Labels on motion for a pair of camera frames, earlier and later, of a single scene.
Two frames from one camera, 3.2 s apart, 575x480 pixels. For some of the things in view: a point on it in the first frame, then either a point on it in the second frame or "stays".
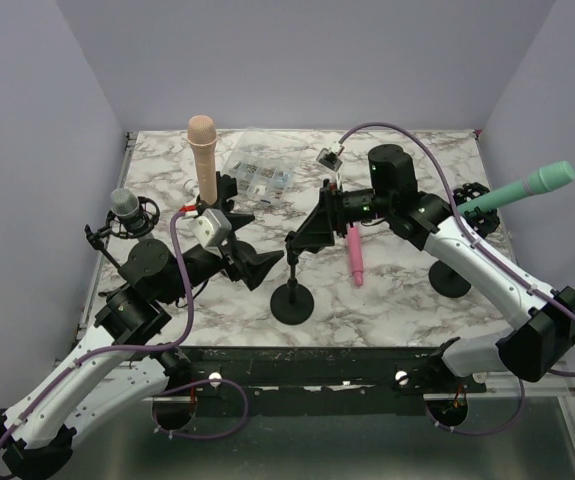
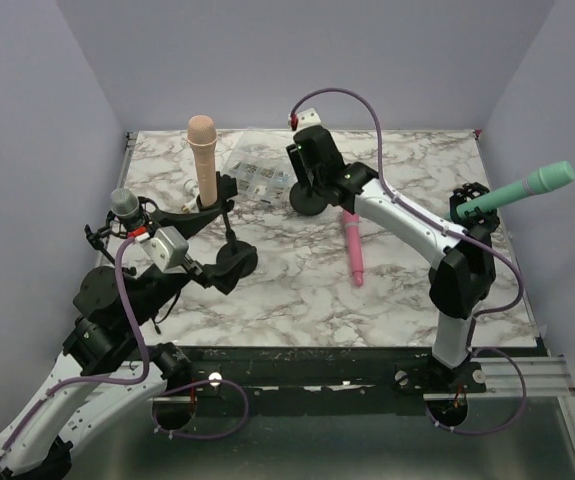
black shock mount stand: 128,228 stays
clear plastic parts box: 263,163 stays
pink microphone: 356,254 stays
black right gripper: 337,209 → 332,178
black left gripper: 256,265 → 226,273
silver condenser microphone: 125,205 stays
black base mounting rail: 315,381 stays
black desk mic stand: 291,304 → 305,200
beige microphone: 202,136 stays
